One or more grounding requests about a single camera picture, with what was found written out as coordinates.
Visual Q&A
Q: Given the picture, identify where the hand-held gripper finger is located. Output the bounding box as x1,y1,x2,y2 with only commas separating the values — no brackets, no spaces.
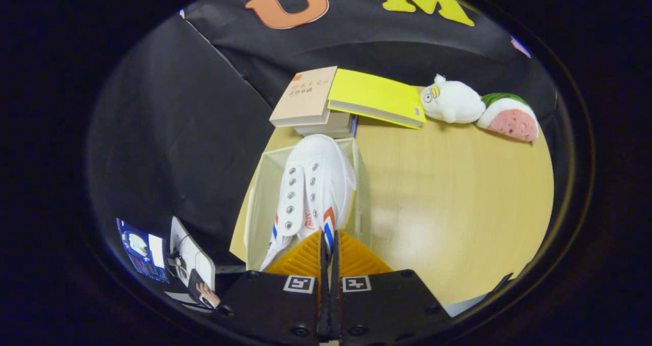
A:
331,230,453,344
214,229,332,344

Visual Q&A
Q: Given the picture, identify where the grey fabric storage box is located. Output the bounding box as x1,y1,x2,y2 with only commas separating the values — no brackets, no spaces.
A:
244,137,371,273

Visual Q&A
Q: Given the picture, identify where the white canvas shoe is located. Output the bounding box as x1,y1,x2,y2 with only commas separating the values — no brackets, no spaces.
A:
259,134,357,272

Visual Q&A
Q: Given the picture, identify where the white laptop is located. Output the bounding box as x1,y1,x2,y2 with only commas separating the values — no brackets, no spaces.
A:
168,216,217,298

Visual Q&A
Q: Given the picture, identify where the beige book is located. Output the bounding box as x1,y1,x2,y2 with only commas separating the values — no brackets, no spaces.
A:
293,111,354,137

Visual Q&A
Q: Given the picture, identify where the blue display screen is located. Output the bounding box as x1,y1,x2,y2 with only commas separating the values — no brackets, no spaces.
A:
116,218,170,284

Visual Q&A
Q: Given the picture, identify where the tan cover book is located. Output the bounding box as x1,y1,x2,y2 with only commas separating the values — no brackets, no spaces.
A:
269,66,338,128

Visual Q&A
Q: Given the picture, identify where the yellow cover book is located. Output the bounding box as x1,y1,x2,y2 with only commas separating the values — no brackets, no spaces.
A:
328,68,426,129

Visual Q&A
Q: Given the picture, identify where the white plush toy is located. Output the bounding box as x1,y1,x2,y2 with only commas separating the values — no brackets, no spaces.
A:
419,74,486,124

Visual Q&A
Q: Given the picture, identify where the black backdrop cloth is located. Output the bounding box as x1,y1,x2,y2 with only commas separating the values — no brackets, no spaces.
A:
87,0,561,265

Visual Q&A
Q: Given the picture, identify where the watermelon slice plush toy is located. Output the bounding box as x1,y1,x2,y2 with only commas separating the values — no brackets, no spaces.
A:
477,92,539,143

